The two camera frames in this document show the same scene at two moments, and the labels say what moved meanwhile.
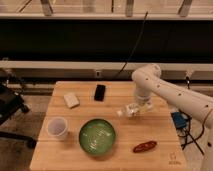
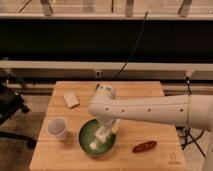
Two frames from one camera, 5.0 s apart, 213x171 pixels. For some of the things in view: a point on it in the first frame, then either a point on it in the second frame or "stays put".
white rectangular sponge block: [71, 100] stays put
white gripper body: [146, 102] → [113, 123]
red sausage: [144, 146] stays put
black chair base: [12, 104] stays put
